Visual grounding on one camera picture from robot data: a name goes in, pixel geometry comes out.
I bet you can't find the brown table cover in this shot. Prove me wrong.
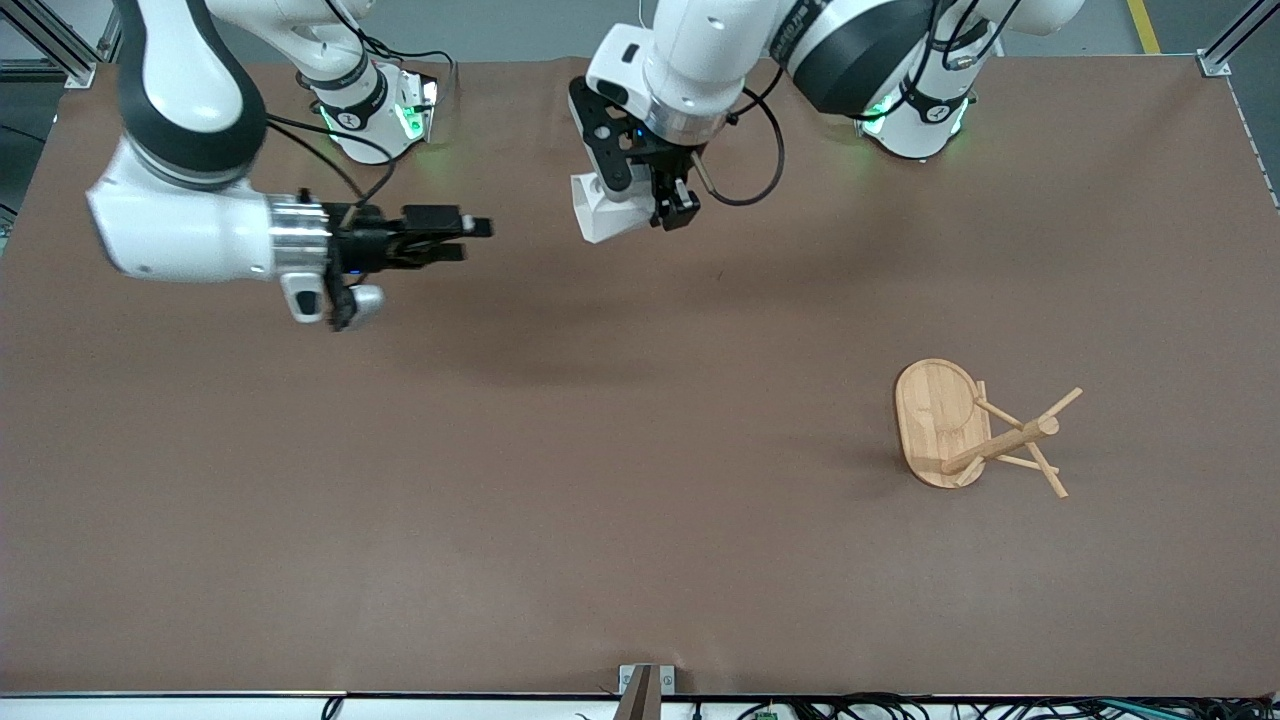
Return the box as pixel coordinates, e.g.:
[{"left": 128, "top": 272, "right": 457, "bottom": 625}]
[{"left": 0, "top": 55, "right": 1280, "bottom": 698}]

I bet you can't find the wooden cup rack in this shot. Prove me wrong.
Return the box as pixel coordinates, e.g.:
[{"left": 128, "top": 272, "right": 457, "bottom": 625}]
[{"left": 893, "top": 358, "right": 1084, "bottom": 499}]

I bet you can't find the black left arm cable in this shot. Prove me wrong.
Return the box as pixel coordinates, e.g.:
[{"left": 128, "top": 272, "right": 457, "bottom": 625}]
[{"left": 695, "top": 85, "right": 787, "bottom": 209}]

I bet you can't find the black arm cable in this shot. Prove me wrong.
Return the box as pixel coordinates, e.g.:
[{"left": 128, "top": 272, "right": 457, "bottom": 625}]
[
  {"left": 265, "top": 110, "right": 401, "bottom": 213},
  {"left": 695, "top": 85, "right": 787, "bottom": 209}
]

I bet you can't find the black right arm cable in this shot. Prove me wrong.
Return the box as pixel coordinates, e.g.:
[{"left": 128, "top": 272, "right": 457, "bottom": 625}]
[{"left": 265, "top": 110, "right": 401, "bottom": 213}]

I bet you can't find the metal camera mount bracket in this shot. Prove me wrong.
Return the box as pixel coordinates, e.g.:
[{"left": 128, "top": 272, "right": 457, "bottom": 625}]
[{"left": 618, "top": 664, "right": 676, "bottom": 720}]

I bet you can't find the aluminium frame post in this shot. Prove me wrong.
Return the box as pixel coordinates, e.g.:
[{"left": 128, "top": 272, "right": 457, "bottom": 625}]
[
  {"left": 0, "top": 0, "right": 126, "bottom": 89},
  {"left": 1196, "top": 0, "right": 1280, "bottom": 79}
]

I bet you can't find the black base cable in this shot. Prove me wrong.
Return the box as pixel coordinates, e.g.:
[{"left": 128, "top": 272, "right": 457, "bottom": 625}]
[{"left": 355, "top": 35, "right": 457, "bottom": 101}]

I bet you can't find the white faceted cup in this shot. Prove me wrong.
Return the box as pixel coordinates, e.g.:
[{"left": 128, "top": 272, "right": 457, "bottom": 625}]
[{"left": 571, "top": 172, "right": 663, "bottom": 245}]

